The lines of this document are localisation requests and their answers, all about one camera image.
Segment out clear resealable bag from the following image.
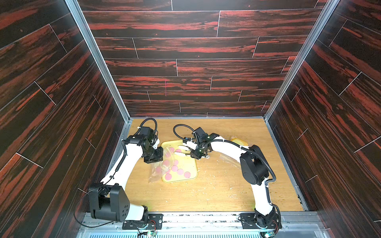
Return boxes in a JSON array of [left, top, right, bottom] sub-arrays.
[[148, 147, 174, 183]]

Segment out metal tongs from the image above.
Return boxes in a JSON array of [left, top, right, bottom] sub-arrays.
[[174, 144, 210, 160]]

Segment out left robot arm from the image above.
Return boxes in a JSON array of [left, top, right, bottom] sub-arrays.
[[88, 118, 163, 227]]

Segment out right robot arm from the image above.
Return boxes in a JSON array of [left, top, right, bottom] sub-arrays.
[[173, 124, 281, 232]]

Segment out yellow plastic tray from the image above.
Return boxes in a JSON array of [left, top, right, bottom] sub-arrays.
[[161, 140, 198, 183]]

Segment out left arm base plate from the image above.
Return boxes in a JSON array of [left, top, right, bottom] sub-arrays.
[[122, 213, 164, 230]]

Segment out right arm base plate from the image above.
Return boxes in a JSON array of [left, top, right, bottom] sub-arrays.
[[238, 213, 282, 230]]

